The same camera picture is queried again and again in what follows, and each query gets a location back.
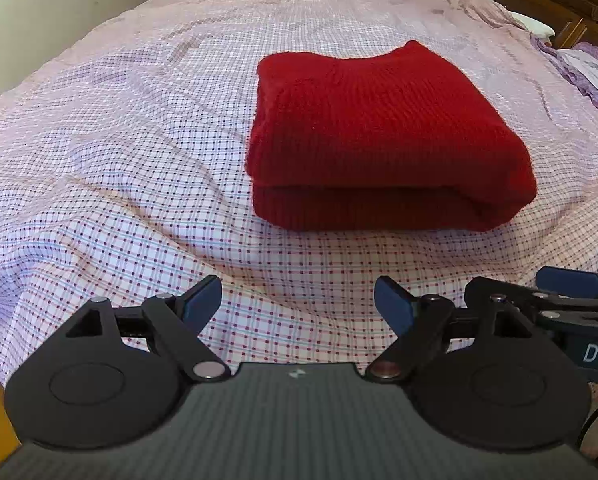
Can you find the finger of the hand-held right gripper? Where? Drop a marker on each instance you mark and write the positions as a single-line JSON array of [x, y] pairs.
[[574, 280], [494, 286]]

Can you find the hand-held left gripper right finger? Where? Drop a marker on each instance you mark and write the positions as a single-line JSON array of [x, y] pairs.
[[394, 306]]

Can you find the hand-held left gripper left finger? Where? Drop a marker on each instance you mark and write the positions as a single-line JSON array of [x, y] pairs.
[[202, 304]]

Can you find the red knitted sweater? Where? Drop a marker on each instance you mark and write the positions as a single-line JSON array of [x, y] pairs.
[[379, 135]]

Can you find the pink checked bed sheet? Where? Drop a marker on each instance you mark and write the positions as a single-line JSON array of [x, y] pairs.
[[129, 160]]

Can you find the purple floral cloth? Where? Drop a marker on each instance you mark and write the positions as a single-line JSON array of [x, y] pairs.
[[589, 75]]

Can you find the white pillow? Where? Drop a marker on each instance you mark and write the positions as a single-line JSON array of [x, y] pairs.
[[531, 24]]

